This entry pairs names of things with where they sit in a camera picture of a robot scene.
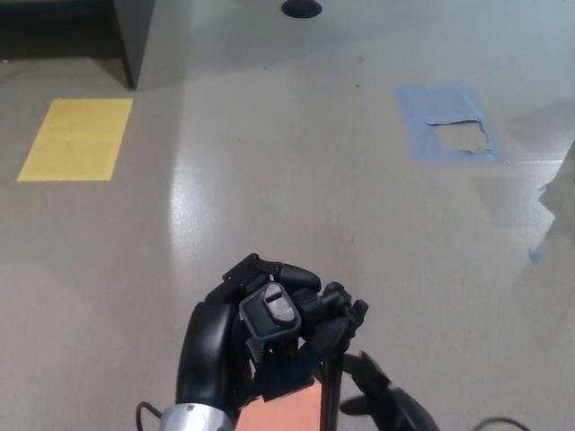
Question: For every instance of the dark cabinet leg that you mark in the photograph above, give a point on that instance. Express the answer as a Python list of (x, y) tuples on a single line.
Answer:
[(135, 40)]

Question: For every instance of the yellow rectangular floor marker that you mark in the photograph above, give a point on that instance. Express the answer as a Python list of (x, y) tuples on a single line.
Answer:
[(74, 139)]

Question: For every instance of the black round floor cover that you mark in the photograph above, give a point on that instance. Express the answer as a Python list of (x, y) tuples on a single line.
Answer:
[(302, 8)]

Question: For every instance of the torn blue floor marker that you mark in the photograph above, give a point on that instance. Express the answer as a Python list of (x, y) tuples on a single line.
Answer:
[(420, 108)]

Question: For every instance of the black phone stand tripod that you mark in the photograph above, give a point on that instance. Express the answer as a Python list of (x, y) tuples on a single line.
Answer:
[(269, 314)]

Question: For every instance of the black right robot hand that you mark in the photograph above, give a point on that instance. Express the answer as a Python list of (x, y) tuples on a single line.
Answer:
[(395, 408)]

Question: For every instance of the small blue tape scrap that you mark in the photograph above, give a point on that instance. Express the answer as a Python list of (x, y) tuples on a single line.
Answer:
[(536, 255)]

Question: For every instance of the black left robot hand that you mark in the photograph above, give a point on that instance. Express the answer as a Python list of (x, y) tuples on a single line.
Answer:
[(202, 350)]

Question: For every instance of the orange rectangular floor marker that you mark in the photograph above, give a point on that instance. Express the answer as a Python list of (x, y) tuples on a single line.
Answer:
[(283, 413)]

